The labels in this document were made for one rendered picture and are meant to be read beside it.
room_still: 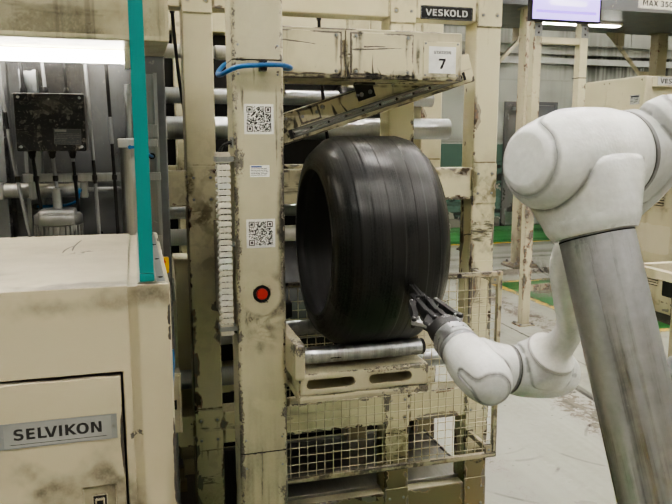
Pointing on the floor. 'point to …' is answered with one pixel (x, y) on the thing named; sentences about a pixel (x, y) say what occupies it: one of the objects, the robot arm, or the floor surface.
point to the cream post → (256, 24)
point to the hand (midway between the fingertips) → (416, 295)
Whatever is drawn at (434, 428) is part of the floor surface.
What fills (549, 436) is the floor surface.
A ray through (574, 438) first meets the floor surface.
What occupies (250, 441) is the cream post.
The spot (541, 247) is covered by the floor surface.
